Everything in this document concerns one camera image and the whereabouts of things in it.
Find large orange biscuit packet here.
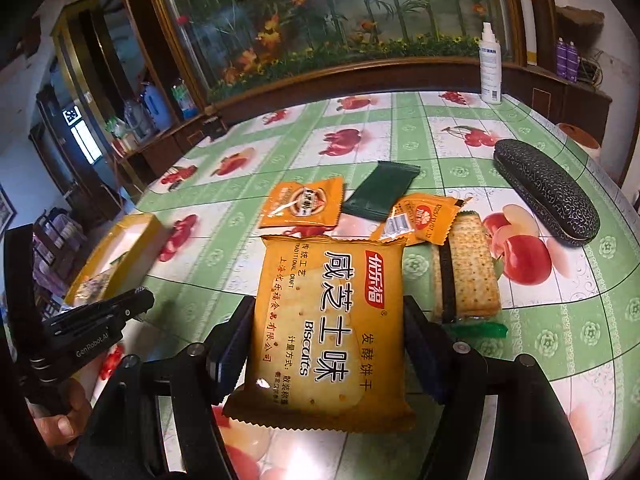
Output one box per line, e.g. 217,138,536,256
224,235,416,434

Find orange round-logo snack packet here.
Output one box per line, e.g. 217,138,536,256
258,176,345,231

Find dark green snack packet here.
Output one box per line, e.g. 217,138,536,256
342,160,421,222

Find clear bag dried snack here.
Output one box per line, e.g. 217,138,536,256
73,266,119,307

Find left hand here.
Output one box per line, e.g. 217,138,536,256
27,378,92,460

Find cracker pack green wrapper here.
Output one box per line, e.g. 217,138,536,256
432,211,501,325

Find wooden chair with cushion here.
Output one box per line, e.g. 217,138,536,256
32,208,87,297

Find yellow cardboard tray box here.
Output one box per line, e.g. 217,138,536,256
64,214,170,308

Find small orange snack packet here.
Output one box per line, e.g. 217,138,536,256
370,193,469,246

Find green fruit pattern tablecloth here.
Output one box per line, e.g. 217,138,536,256
98,91,639,479

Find black glasses case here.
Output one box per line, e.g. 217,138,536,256
494,139,601,247

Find small black jar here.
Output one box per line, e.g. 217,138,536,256
202,115,229,142

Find green white bag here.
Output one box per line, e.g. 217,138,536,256
105,116,128,139

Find grey thermos jug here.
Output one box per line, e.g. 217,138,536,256
124,100,153,142

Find white orange stool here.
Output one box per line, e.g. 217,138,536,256
558,122,601,162

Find blue thermos jug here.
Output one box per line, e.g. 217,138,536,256
142,82,172,131

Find white spray bottle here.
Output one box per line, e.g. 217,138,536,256
480,22,502,104

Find purple bottle pair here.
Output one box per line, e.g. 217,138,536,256
555,37,579,82

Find framed wall painting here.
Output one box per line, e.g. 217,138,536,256
0,186,16,237

